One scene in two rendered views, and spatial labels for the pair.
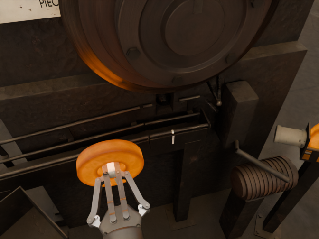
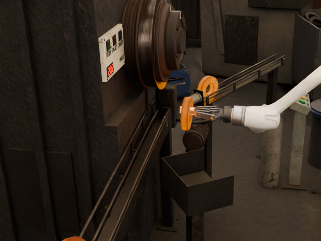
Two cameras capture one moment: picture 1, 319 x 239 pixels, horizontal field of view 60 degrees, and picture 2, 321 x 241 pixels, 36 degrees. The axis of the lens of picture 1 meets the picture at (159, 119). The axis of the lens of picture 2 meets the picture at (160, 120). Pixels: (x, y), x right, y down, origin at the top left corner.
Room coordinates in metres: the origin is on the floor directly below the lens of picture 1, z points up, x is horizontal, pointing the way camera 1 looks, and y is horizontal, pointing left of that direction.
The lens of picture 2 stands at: (-0.52, 1.99, 1.70)
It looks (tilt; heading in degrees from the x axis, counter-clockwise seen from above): 24 degrees down; 298
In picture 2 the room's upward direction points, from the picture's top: 2 degrees counter-clockwise
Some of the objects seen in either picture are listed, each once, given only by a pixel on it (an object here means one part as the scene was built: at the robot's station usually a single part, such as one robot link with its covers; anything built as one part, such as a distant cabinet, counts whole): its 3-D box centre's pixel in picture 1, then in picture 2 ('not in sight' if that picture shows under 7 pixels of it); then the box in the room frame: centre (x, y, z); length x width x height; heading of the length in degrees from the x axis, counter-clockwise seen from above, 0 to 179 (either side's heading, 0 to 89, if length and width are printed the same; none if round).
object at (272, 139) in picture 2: not in sight; (271, 147); (0.19, -0.80, 0.26); 0.12 x 0.12 x 0.52
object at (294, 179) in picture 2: not in sight; (297, 140); (0.05, -0.88, 0.31); 0.24 x 0.16 x 0.62; 105
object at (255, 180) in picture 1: (250, 202); (196, 164); (0.54, -0.39, 0.27); 0.22 x 0.13 x 0.53; 105
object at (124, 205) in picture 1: (122, 196); (207, 111); (0.27, 0.08, 0.84); 0.11 x 0.01 x 0.04; 13
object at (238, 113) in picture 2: not in sight; (238, 115); (0.13, 0.05, 0.83); 0.09 x 0.06 x 0.09; 105
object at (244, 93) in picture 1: (233, 115); (166, 105); (0.66, -0.26, 0.68); 0.11 x 0.08 x 0.24; 15
